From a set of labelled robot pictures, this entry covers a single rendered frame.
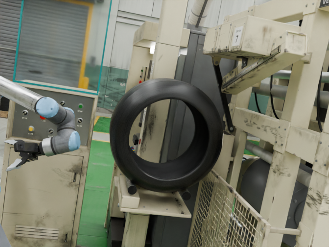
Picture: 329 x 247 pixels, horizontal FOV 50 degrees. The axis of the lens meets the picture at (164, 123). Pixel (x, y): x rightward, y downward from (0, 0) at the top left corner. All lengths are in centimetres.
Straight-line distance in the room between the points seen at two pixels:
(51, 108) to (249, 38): 92
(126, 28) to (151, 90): 930
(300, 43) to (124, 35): 960
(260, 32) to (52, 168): 163
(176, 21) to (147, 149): 75
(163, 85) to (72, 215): 130
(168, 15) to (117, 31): 889
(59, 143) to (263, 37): 104
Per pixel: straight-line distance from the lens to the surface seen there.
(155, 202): 197
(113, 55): 1093
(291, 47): 152
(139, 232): 230
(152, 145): 212
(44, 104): 172
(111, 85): 1086
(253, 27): 156
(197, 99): 173
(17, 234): 275
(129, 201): 181
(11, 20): 1151
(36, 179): 258
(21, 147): 179
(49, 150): 180
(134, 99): 169
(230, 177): 224
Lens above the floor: 149
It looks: 8 degrees down
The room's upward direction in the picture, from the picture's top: 10 degrees clockwise
